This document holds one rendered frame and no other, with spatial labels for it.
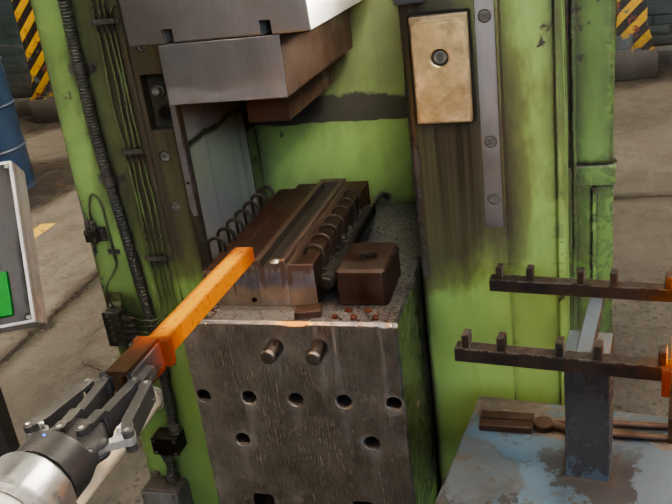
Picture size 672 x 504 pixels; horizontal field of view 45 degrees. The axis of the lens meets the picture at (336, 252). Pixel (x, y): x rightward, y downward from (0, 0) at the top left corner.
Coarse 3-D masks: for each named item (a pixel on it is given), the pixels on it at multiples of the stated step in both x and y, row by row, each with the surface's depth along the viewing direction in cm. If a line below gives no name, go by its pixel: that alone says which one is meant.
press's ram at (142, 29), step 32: (128, 0) 124; (160, 0) 122; (192, 0) 121; (224, 0) 120; (256, 0) 119; (288, 0) 117; (320, 0) 123; (352, 0) 141; (128, 32) 126; (160, 32) 124; (192, 32) 123; (224, 32) 122; (256, 32) 120; (288, 32) 119
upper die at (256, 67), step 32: (320, 32) 139; (192, 64) 125; (224, 64) 124; (256, 64) 123; (288, 64) 124; (320, 64) 139; (192, 96) 127; (224, 96) 126; (256, 96) 125; (288, 96) 123
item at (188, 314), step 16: (240, 256) 122; (224, 272) 117; (240, 272) 121; (208, 288) 112; (224, 288) 115; (192, 304) 108; (208, 304) 110; (176, 320) 104; (192, 320) 105; (144, 336) 99; (160, 336) 98; (176, 336) 101; (128, 352) 94; (144, 352) 94; (112, 368) 91; (128, 368) 91
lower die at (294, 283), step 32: (288, 192) 174; (352, 192) 165; (256, 224) 158; (288, 224) 150; (320, 224) 151; (352, 224) 158; (224, 256) 145; (256, 256) 141; (288, 256) 137; (320, 256) 138; (256, 288) 139; (288, 288) 137; (320, 288) 138
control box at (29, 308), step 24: (0, 168) 137; (0, 192) 137; (24, 192) 143; (0, 216) 136; (24, 216) 140; (0, 240) 136; (24, 240) 137; (0, 264) 135; (24, 264) 136; (24, 288) 135; (24, 312) 134
